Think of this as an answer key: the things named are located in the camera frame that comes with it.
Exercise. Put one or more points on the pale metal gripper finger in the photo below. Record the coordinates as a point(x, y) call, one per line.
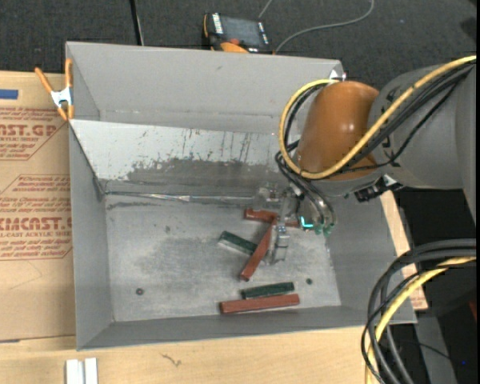
point(281, 248)
point(271, 195)

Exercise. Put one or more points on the red-brown flat block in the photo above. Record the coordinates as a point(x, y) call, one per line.
point(260, 303)
point(256, 258)
point(259, 214)

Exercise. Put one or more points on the dark green flat block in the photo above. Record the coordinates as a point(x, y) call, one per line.
point(268, 290)
point(237, 242)

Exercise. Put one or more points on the grey metal bin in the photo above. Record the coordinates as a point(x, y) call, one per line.
point(176, 266)

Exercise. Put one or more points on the brown cardboard board red print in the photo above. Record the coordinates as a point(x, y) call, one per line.
point(32, 278)

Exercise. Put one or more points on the black cylinder on white bracket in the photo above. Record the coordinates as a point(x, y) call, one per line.
point(370, 193)

